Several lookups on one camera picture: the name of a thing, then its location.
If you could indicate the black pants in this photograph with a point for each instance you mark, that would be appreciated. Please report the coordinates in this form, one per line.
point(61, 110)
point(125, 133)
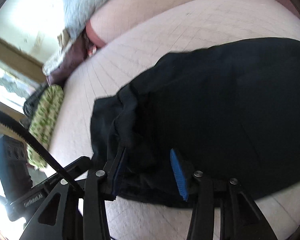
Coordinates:
point(229, 111)

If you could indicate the dark grey folded cloth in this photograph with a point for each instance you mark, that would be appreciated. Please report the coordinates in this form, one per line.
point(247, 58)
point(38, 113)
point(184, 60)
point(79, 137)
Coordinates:
point(32, 101)

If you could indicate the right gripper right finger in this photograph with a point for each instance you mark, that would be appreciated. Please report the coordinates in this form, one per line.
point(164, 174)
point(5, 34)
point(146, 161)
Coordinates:
point(240, 216)

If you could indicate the wooden framed window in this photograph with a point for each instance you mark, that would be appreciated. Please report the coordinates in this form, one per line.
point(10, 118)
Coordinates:
point(20, 76)

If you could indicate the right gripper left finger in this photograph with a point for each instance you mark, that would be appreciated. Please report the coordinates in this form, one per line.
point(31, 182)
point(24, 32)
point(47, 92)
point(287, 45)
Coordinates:
point(79, 212)

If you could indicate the green patterned folded blanket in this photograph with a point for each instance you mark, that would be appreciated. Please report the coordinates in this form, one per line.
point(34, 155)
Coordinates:
point(46, 114)

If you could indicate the cream folded cloth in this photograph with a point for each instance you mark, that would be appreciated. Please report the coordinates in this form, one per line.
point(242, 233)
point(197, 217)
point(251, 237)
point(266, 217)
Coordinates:
point(65, 43)

